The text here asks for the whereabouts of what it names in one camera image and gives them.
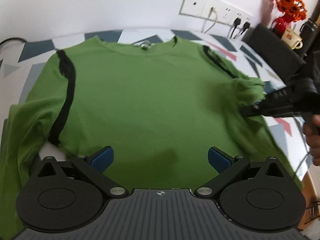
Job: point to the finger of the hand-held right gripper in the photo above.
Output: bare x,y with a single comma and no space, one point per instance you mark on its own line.
252,111

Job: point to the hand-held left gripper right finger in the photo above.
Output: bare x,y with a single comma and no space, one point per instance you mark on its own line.
218,160

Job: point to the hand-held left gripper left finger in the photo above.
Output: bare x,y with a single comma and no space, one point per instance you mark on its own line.
102,160

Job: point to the green sweater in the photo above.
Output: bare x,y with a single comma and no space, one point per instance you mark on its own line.
150,100

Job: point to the person's right hand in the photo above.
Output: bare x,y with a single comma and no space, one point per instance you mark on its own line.
313,140

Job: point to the black cabinet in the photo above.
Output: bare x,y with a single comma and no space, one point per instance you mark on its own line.
275,50

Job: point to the cream mug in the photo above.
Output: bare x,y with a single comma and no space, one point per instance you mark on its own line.
290,37

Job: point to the black bottle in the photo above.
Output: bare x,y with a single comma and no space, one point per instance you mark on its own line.
311,30

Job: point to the red vase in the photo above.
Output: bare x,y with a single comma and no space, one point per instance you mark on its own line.
281,25

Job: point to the black power plug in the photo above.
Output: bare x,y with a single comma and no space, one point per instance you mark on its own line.
245,26
235,22

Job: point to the orange artificial flowers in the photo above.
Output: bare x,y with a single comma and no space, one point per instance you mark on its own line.
290,0

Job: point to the geometric patterned tablecloth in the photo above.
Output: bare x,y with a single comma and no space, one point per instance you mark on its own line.
140,33

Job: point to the white wall socket panel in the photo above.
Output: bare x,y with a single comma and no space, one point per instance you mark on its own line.
195,3

